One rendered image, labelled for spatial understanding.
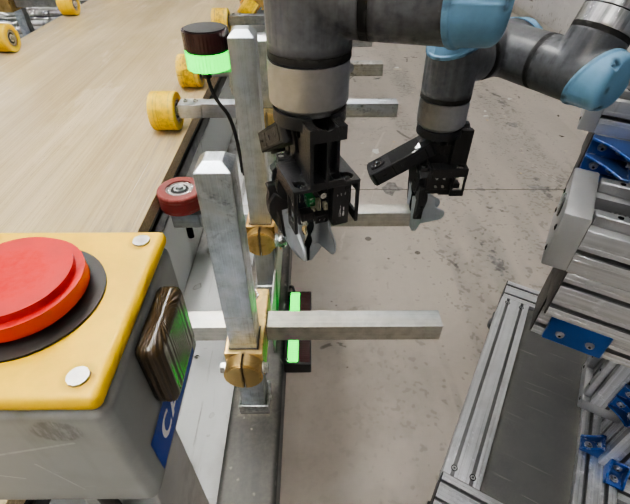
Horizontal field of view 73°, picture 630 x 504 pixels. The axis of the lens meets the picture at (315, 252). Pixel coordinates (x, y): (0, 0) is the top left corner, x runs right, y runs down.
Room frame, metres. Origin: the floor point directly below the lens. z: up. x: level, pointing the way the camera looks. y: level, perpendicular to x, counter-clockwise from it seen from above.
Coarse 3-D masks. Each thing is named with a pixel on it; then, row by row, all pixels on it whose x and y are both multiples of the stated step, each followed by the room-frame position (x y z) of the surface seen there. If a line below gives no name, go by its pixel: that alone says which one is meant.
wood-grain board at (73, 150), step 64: (128, 0) 2.17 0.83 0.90; (192, 0) 2.17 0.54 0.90; (0, 64) 1.31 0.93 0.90; (64, 64) 1.31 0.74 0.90; (128, 64) 1.31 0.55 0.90; (0, 128) 0.89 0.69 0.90; (64, 128) 0.89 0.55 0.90; (128, 128) 0.89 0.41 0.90; (192, 128) 0.92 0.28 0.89; (0, 192) 0.64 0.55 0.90; (64, 192) 0.64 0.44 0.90; (128, 192) 0.64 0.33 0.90
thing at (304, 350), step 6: (306, 294) 0.58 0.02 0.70; (306, 300) 0.56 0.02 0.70; (306, 306) 0.54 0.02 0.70; (300, 342) 0.46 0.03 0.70; (306, 342) 0.46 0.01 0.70; (300, 348) 0.45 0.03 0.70; (306, 348) 0.45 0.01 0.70; (300, 354) 0.44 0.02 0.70; (306, 354) 0.44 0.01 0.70; (300, 360) 0.42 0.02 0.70; (306, 360) 0.42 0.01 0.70
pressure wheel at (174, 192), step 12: (168, 180) 0.66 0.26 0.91; (180, 180) 0.66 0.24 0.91; (192, 180) 0.66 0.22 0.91; (156, 192) 0.63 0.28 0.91; (168, 192) 0.63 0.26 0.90; (180, 192) 0.63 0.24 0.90; (192, 192) 0.63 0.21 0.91; (168, 204) 0.60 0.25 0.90; (180, 204) 0.60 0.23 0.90; (192, 204) 0.61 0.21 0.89; (192, 228) 0.64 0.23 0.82
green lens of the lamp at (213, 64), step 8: (192, 56) 0.57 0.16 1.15; (200, 56) 0.57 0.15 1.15; (208, 56) 0.57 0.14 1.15; (216, 56) 0.58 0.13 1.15; (224, 56) 0.58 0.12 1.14; (192, 64) 0.58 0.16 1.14; (200, 64) 0.57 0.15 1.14; (208, 64) 0.57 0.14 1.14; (216, 64) 0.57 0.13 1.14; (224, 64) 0.58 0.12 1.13; (200, 72) 0.57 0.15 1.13; (208, 72) 0.57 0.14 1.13; (216, 72) 0.57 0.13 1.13
